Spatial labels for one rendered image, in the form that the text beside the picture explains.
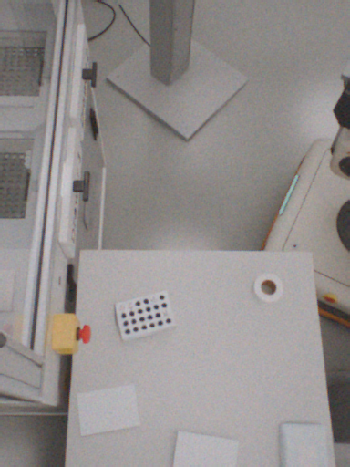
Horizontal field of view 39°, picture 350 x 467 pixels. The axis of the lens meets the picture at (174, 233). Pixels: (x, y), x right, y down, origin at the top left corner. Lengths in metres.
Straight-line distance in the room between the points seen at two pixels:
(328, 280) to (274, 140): 0.80
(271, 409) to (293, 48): 1.93
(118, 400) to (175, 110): 1.50
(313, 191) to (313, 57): 0.95
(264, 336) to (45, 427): 1.02
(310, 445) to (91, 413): 0.47
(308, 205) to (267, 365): 0.85
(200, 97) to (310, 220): 0.85
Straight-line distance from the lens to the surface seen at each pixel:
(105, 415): 1.15
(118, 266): 1.22
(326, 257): 1.84
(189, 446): 1.11
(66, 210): 1.11
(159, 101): 2.35
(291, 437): 1.15
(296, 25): 2.81
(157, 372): 1.17
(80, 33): 1.39
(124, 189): 2.16
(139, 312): 1.19
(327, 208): 1.92
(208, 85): 2.42
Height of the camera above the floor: 1.92
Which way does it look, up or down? 68 degrees down
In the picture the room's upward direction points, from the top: 6 degrees clockwise
